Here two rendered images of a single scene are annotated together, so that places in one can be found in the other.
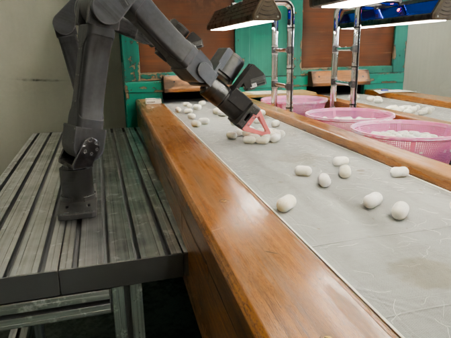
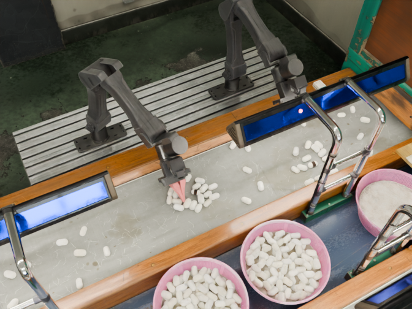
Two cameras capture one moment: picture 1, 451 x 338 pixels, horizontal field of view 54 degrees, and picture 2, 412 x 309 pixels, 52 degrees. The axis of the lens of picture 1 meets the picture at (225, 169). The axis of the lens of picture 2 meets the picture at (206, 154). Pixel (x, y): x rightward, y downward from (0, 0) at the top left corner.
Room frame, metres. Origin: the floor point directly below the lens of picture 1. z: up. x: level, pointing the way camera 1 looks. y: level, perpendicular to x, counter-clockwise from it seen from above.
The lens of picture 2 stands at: (1.00, -0.85, 1.95)
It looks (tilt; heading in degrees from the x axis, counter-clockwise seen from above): 52 degrees down; 76
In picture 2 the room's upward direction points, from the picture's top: 1 degrees clockwise
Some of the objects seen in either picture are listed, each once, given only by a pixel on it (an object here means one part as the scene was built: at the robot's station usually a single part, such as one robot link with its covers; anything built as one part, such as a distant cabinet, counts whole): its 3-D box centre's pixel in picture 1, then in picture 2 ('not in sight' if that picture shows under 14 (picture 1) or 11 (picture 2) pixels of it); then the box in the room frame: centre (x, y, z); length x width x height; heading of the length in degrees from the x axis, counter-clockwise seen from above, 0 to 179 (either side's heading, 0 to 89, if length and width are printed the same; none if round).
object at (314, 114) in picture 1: (348, 128); (282, 265); (1.37, -0.38, 0.72); 0.27 x 0.27 x 0.10
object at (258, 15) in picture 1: (237, 15); (324, 95); (1.56, -0.05, 1.08); 0.62 x 0.08 x 0.07; 14
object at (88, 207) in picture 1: (77, 183); (99, 132); (0.86, 0.30, 0.71); 0.20 x 0.07 x 0.08; 16
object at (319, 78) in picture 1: (339, 78); not in sight; (2.14, -0.55, 0.83); 0.30 x 0.06 x 0.07; 104
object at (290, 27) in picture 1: (260, 68); (325, 152); (1.58, -0.13, 0.90); 0.20 x 0.19 x 0.45; 14
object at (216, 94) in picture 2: not in sight; (232, 81); (1.44, 0.46, 0.71); 0.20 x 0.07 x 0.08; 16
